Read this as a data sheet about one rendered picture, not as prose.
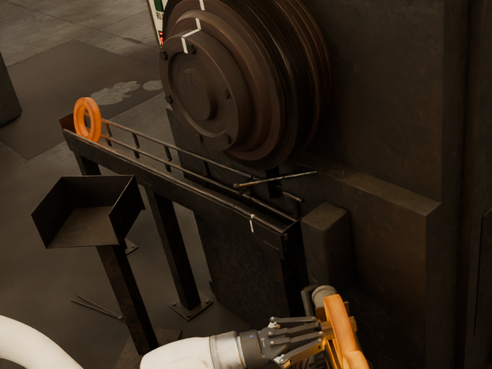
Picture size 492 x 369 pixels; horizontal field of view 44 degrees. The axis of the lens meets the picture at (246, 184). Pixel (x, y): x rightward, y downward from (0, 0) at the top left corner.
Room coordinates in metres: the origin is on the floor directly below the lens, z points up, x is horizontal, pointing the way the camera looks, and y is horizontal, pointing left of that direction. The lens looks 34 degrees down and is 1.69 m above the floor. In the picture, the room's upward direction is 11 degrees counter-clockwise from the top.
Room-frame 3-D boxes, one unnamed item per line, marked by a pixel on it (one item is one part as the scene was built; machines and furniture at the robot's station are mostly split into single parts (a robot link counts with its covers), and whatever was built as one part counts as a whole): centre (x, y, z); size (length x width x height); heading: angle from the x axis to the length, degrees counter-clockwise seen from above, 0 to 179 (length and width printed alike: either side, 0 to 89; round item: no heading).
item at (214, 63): (1.27, 0.06, 1.11); 0.28 x 0.06 x 0.28; 36
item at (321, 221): (1.15, -0.17, 0.68); 0.11 x 0.08 x 0.24; 126
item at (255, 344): (0.85, 0.03, 0.73); 0.09 x 0.08 x 0.07; 91
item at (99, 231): (1.59, 0.50, 0.36); 0.26 x 0.20 x 0.72; 71
